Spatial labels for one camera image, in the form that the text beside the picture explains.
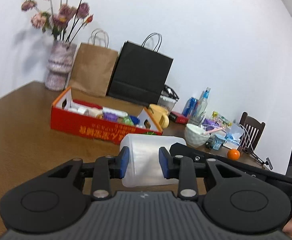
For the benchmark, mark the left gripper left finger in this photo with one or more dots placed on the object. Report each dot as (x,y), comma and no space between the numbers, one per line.
(54,200)

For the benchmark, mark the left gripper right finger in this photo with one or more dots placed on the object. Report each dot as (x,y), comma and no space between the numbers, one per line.
(229,197)

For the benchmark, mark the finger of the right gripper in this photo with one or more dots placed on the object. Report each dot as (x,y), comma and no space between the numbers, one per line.
(280,181)

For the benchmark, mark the white tape roll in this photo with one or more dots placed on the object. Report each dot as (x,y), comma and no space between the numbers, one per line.
(80,110)

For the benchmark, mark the green translucent bottle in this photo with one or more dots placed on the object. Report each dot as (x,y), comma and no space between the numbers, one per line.
(127,121)

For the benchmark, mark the orange fruit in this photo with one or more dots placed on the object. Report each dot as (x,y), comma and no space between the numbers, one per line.
(233,154)

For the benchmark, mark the small blue cup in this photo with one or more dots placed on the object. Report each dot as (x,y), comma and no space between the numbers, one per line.
(218,141)

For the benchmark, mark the clear blue plastic bag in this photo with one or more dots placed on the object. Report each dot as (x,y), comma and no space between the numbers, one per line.
(233,136)

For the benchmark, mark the dark wooden chair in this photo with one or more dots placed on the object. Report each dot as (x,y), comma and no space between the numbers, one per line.
(253,130)

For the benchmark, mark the white ceramic bowl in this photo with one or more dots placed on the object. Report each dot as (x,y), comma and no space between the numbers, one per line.
(195,135)

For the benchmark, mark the purple package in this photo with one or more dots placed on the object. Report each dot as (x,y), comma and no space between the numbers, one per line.
(209,124)

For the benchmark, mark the red cardboard box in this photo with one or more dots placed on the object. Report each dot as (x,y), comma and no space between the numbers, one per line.
(98,128)

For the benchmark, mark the beige small box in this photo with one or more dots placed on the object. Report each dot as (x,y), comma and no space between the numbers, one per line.
(95,112)

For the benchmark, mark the red black small box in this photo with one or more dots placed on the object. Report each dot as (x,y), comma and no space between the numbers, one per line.
(177,118)

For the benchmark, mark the purple ridged disc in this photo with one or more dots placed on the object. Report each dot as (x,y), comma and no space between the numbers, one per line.
(110,117)

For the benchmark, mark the blue drink can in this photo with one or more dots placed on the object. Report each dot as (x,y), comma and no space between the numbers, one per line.
(189,107)

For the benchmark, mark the clear glass bottle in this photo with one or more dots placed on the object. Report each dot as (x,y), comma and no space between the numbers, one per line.
(198,114)

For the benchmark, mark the yellow ceramic mug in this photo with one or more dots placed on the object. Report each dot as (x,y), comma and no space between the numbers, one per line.
(160,114)

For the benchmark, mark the blue ridged disc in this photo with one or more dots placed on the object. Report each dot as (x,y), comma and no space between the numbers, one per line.
(134,119)

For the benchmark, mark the clear plastic food container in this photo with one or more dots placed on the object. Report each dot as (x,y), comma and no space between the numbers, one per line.
(168,98)

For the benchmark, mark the pink stone vase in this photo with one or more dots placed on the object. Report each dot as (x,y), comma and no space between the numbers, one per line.
(60,64)

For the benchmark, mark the brown paper bag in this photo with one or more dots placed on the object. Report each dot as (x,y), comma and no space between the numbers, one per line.
(93,65)

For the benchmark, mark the black paper bag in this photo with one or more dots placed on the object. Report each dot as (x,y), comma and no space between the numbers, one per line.
(140,72)

